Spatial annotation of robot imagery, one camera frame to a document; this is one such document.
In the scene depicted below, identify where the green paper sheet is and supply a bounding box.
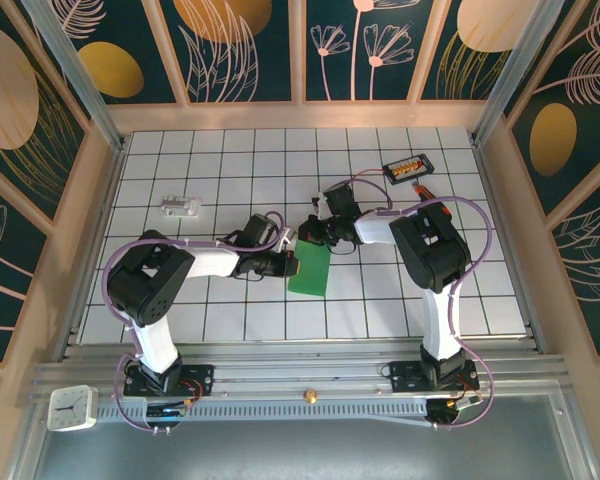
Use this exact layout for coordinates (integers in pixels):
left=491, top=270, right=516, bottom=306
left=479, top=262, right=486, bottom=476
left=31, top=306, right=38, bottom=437
left=287, top=238, right=331, bottom=298

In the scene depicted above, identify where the white square clock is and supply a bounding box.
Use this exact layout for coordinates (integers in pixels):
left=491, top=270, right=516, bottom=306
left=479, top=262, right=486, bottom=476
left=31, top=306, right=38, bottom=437
left=47, top=385, right=99, bottom=433

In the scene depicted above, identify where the black tray with gold connectors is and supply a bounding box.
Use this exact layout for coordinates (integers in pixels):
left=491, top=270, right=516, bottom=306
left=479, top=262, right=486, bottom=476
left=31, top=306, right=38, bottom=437
left=382, top=153, right=435, bottom=186

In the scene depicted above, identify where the orange black utility knife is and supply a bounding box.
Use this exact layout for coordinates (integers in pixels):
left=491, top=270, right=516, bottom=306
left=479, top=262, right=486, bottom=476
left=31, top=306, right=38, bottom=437
left=411, top=182, right=452, bottom=217

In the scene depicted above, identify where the grey metal panel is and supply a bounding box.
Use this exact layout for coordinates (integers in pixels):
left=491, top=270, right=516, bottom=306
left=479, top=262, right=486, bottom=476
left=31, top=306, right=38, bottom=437
left=9, top=394, right=596, bottom=480

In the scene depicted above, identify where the power wiring with connector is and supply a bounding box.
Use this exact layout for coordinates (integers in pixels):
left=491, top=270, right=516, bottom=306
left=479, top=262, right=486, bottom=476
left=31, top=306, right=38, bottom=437
left=144, top=377, right=206, bottom=420
left=442, top=372, right=484, bottom=411

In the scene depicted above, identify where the white plastic bracket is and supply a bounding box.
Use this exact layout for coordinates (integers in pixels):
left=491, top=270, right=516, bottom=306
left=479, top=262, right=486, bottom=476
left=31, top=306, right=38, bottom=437
left=159, top=194, right=204, bottom=220

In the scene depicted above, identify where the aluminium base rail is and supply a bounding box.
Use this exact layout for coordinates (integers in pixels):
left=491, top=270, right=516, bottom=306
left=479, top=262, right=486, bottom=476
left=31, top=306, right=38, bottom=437
left=29, top=344, right=576, bottom=401

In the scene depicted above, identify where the slotted grey cable duct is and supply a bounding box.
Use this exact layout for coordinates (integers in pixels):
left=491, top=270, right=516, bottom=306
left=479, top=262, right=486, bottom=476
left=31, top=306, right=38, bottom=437
left=95, top=399, right=431, bottom=426

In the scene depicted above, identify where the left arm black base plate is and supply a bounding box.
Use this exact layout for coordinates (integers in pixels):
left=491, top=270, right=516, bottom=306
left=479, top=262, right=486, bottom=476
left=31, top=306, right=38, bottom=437
left=123, top=364, right=215, bottom=399

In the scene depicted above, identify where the aluminium side rail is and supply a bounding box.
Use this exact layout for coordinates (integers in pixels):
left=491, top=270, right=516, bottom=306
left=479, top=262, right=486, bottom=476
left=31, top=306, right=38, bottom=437
left=59, top=137, right=130, bottom=361
left=471, top=139, right=549, bottom=354

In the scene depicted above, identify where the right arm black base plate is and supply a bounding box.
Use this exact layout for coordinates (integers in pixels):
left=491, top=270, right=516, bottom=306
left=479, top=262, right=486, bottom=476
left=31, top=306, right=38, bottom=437
left=389, top=360, right=480, bottom=396

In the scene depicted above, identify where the aluminium frame post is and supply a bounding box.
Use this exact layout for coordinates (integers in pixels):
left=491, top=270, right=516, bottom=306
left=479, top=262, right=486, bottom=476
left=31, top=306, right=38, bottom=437
left=471, top=0, right=579, bottom=147
left=22, top=0, right=129, bottom=151

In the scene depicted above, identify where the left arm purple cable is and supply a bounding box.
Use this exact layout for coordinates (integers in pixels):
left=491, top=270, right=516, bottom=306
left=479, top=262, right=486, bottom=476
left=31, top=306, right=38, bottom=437
left=104, top=210, right=287, bottom=434

